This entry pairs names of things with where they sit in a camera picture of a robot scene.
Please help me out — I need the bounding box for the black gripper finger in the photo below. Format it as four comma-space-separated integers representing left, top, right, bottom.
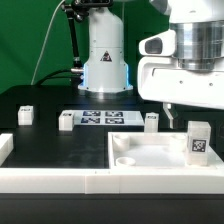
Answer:
163, 103, 178, 129

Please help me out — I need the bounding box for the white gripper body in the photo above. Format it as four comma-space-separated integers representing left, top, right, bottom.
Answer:
137, 57, 224, 109

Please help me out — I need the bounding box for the white square tabletop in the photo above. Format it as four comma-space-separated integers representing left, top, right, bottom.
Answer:
108, 132, 224, 169

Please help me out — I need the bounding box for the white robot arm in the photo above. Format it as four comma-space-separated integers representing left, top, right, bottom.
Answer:
79, 0, 224, 119

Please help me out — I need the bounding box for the white U-shaped obstacle fence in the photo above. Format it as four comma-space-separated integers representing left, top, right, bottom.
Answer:
0, 134, 224, 194

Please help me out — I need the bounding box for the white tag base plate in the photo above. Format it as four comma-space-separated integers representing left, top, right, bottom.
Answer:
64, 110, 144, 126

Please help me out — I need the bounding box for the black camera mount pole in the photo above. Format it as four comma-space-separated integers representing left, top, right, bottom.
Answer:
62, 0, 113, 76

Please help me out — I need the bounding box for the black cable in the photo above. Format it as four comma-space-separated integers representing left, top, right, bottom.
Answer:
34, 67, 83, 87

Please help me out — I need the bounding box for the white cable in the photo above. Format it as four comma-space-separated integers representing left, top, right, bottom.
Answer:
30, 0, 66, 86

